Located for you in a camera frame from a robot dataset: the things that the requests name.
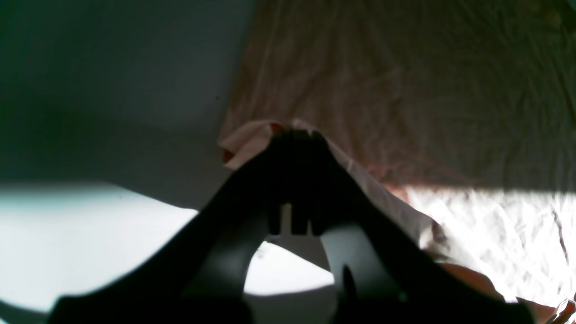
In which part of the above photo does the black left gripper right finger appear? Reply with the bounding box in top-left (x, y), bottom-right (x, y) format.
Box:
top-left (292, 130), bottom-right (535, 324)

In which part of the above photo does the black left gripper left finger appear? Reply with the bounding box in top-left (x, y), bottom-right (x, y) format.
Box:
top-left (47, 131), bottom-right (293, 324)

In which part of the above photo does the salmon pink T-shirt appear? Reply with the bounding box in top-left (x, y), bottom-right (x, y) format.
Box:
top-left (218, 0), bottom-right (576, 324)

